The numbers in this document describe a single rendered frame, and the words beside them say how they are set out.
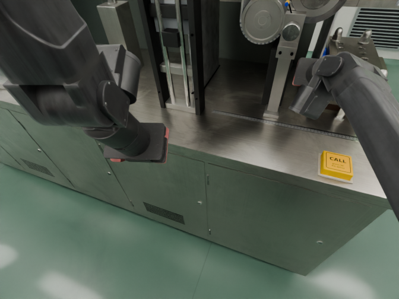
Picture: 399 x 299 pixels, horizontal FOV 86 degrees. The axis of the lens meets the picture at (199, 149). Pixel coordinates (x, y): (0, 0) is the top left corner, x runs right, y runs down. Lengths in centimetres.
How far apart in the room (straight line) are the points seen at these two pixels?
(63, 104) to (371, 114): 37
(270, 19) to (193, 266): 125
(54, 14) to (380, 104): 37
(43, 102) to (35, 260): 159
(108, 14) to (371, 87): 91
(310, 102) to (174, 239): 121
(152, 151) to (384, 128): 33
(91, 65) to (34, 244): 169
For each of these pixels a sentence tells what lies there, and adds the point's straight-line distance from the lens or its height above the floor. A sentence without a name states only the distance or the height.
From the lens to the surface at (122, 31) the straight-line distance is 104.
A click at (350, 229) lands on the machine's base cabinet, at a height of 67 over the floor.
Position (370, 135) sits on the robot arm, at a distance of 37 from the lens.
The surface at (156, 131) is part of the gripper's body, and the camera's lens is 38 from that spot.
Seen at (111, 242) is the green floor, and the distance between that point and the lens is 160.
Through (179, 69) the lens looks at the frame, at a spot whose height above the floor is 106.
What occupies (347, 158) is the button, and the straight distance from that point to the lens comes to 70.
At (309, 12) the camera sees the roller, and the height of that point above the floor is 120.
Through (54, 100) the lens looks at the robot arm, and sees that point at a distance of 24.
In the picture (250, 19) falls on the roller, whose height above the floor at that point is 117.
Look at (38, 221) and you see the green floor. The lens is 193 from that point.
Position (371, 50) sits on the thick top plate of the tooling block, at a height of 103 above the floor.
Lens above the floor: 138
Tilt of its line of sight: 47 degrees down
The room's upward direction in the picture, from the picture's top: 4 degrees counter-clockwise
